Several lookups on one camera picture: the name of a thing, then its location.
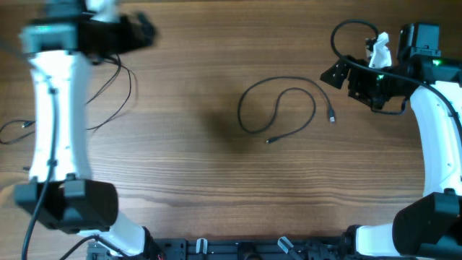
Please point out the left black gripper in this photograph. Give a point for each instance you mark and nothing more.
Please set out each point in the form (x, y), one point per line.
(133, 37)

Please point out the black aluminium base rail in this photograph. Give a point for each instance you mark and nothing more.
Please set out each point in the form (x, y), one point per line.
(312, 249)

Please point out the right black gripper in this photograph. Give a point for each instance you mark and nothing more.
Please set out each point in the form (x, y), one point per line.
(355, 85)

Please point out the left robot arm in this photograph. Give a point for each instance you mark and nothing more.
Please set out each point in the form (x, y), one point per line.
(62, 46)

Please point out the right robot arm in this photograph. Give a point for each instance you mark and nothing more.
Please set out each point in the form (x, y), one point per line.
(430, 85)

